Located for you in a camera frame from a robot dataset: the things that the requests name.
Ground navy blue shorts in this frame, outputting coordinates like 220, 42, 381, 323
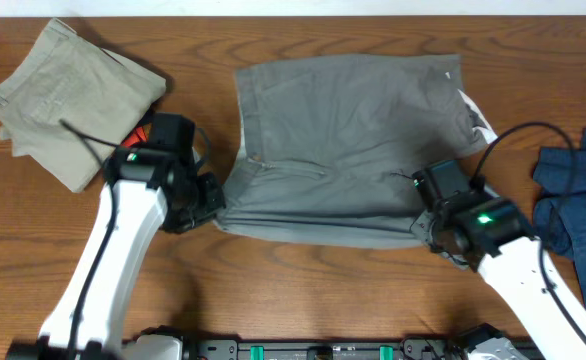
533, 129, 586, 308

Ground grey shorts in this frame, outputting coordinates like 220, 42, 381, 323
216, 54, 496, 249

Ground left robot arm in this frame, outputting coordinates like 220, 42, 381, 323
6, 113, 226, 359

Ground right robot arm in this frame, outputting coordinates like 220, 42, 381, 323
412, 160, 586, 359

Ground red folded garment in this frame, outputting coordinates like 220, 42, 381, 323
121, 126, 148, 147

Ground folded beige shorts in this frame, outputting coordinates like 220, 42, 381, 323
0, 19, 166, 193

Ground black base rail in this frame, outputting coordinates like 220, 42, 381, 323
122, 324, 547, 360

